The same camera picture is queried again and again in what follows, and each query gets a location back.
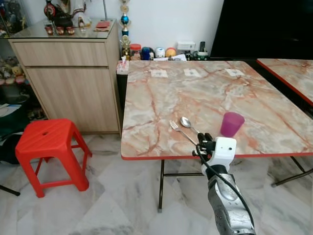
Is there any red flat pouch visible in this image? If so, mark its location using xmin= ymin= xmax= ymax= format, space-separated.
xmin=94 ymin=21 xmax=113 ymax=31

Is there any row of small red ornaments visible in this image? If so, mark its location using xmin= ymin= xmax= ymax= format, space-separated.
xmin=44 ymin=24 xmax=77 ymax=36

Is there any marble-print table with red edge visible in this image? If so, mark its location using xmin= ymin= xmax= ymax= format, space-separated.
xmin=257 ymin=58 xmax=313 ymax=106

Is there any red plastic stool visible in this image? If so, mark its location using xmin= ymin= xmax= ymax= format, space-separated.
xmin=15 ymin=118 xmax=92 ymax=198

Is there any white wall socket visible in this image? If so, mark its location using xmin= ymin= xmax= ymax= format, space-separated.
xmin=177 ymin=41 xmax=196 ymax=51

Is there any silver metal spoon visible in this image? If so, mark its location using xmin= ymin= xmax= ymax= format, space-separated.
xmin=179 ymin=116 xmax=201 ymax=136

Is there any gold and blue trophy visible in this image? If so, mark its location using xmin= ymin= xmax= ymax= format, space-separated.
xmin=119 ymin=0 xmax=132 ymax=60

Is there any silver metal fork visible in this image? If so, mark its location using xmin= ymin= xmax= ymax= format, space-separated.
xmin=169 ymin=120 xmax=199 ymax=146

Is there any dark warrior statue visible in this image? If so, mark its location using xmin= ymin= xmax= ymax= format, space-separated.
xmin=43 ymin=0 xmax=75 ymax=28

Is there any blue container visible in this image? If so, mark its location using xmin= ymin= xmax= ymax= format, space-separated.
xmin=142 ymin=47 xmax=154 ymax=61

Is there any large black screen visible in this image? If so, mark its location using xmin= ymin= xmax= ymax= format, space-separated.
xmin=210 ymin=0 xmax=313 ymax=60

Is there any plush toy pile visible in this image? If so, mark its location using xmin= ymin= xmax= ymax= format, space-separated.
xmin=0 ymin=56 xmax=28 ymax=87

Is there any white robed figurine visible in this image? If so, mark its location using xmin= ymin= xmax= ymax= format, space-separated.
xmin=73 ymin=0 xmax=92 ymax=28

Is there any purple plastic cup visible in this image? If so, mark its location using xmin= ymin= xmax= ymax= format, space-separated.
xmin=220 ymin=112 xmax=245 ymax=138

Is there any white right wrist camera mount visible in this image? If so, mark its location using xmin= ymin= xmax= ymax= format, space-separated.
xmin=213 ymin=137 xmax=238 ymax=175

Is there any light wooden cabinet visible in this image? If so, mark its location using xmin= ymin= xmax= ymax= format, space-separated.
xmin=9 ymin=20 xmax=123 ymax=134

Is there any black cordless phone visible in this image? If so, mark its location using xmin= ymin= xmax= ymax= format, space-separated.
xmin=196 ymin=42 xmax=210 ymax=60

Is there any marble-print folding table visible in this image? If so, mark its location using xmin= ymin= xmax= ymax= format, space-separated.
xmin=120 ymin=60 xmax=313 ymax=213

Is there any black bag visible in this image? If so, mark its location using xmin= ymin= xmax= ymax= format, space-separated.
xmin=0 ymin=103 xmax=31 ymax=165

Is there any clear jar with red lid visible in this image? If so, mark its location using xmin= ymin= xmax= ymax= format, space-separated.
xmin=130 ymin=44 xmax=142 ymax=61

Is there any white tissue pack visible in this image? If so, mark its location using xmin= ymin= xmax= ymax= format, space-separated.
xmin=116 ymin=60 xmax=129 ymax=75

